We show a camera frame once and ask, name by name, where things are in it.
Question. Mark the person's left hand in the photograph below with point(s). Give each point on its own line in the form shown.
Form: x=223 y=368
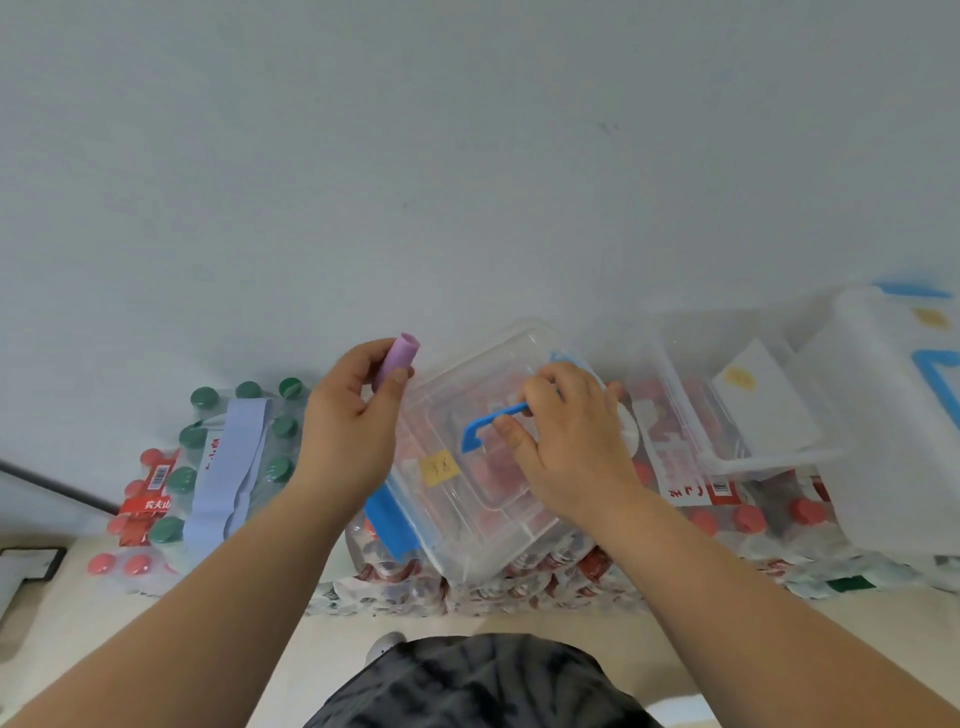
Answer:
x=341 y=442

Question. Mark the person's right hand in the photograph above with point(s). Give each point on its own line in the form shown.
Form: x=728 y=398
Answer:
x=577 y=457

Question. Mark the person's right thumb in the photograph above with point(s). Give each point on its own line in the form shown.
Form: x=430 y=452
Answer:
x=514 y=442

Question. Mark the person's left thumb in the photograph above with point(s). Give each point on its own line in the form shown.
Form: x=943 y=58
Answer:
x=391 y=401

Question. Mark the small purple tube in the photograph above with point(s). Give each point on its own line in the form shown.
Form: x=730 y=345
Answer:
x=397 y=358

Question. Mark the person's right forearm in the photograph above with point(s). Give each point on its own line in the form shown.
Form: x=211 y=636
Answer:
x=750 y=630

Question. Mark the person's left forearm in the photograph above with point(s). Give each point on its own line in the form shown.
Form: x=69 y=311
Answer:
x=187 y=622

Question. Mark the pack of green-capped bottles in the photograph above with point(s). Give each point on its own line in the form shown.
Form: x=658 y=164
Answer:
x=281 y=450

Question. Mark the open clear storage box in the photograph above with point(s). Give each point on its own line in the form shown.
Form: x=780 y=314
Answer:
x=690 y=420

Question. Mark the large packs of red-capped bottles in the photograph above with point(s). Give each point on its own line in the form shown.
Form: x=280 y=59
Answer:
x=720 y=517

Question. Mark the grey shoe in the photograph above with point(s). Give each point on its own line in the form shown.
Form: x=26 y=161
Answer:
x=384 y=646

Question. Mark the black grey patterned shorts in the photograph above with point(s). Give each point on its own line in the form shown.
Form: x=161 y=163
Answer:
x=480 y=686

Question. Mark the white card yellow sticker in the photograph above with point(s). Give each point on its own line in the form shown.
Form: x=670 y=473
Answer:
x=765 y=405

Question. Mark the small pack of red-capped bottles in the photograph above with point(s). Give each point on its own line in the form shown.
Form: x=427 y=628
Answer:
x=142 y=510

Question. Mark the white shoe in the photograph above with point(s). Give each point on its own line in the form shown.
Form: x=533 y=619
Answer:
x=684 y=712

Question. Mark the clear box lid blue latches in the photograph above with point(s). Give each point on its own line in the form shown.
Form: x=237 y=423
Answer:
x=877 y=435

